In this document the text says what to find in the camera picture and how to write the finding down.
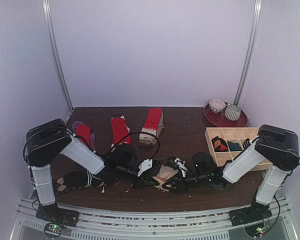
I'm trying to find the red purple sock far left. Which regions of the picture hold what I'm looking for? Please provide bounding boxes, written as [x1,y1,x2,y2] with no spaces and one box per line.
[72,121,96,153]

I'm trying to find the white patterned bowl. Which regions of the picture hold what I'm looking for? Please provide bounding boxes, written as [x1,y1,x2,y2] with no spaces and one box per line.
[208,98,227,113]

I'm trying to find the aluminium corner post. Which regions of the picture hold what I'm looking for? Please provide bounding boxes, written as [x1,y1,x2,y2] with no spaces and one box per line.
[42,0,74,112]
[233,0,264,108]

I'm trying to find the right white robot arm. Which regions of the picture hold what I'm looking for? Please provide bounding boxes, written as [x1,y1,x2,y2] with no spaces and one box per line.
[163,124,300,221]

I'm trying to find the beige striped maroon sock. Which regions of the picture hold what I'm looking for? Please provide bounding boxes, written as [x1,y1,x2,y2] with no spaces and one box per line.
[151,163,179,192]

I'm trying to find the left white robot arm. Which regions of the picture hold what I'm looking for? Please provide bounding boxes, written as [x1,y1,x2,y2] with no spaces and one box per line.
[23,118,161,222]

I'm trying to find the red sock centre left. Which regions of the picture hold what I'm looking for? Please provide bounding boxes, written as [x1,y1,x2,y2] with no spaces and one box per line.
[110,114,132,147]

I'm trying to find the grey striped cup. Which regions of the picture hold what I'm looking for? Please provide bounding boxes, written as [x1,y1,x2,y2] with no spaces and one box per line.
[224,104,241,121]

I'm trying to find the black argyle rolled sock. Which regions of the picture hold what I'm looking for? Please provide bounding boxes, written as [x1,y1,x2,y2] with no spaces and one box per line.
[211,136,229,152]

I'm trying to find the right aluminium corner post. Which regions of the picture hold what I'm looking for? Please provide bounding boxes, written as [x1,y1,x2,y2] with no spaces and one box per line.
[233,0,264,108]

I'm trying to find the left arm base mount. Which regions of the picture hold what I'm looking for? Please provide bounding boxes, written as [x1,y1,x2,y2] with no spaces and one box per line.
[35,203,79,239]

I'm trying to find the left aluminium corner post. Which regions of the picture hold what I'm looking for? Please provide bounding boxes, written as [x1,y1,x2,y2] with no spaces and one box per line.
[42,0,74,112]

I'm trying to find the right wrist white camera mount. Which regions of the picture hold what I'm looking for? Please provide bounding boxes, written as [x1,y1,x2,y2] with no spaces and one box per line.
[174,157,189,178]

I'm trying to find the right black cable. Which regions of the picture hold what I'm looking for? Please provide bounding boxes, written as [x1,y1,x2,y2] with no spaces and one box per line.
[264,129,300,236]

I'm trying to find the red beige sock centre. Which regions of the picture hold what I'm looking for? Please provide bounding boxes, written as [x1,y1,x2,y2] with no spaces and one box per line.
[138,107,164,147]

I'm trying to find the black sock three white stripes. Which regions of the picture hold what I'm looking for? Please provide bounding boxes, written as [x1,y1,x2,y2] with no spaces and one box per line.
[63,170,112,188]

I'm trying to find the left black cable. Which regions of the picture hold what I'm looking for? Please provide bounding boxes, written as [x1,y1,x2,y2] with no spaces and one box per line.
[103,131,161,163]

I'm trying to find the wooden compartment box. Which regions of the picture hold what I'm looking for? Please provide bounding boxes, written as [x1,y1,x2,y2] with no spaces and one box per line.
[205,127,259,167]

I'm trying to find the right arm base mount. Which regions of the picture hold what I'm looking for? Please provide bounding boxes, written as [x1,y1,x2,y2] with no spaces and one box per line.
[228,202,273,238]

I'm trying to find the teal rolled sock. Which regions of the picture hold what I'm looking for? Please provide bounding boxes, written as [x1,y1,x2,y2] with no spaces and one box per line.
[227,141,242,152]

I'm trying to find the black cable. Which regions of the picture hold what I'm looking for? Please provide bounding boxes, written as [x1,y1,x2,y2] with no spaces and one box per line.
[264,129,300,236]
[103,131,161,163]

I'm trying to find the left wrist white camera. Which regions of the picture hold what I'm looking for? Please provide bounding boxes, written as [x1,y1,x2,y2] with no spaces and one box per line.
[137,158,153,177]

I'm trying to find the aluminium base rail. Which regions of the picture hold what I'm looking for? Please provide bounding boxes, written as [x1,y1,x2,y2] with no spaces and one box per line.
[8,197,300,240]

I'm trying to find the red round plate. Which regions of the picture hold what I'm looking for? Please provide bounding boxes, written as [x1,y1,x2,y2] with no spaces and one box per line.
[203,104,249,128]

